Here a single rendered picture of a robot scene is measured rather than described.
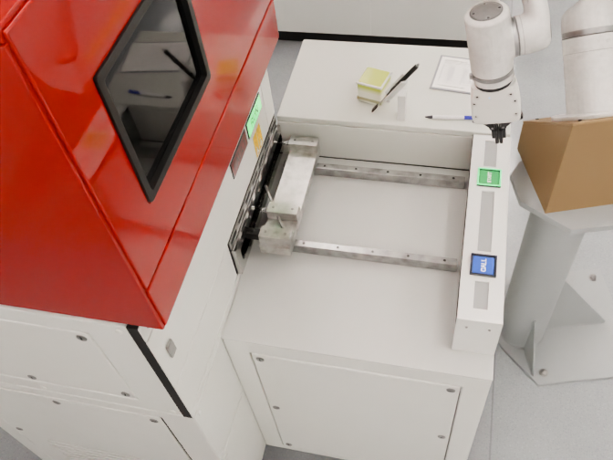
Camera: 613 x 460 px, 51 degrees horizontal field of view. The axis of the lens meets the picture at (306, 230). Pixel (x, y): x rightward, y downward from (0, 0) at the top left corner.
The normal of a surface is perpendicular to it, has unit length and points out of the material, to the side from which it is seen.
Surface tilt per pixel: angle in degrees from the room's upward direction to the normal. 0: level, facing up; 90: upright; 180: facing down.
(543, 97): 0
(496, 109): 90
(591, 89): 53
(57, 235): 90
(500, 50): 86
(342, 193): 0
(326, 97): 0
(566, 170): 90
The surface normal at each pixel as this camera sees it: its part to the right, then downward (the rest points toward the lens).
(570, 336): -0.10, -0.61
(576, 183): 0.10, 0.78
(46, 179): -0.21, 0.78
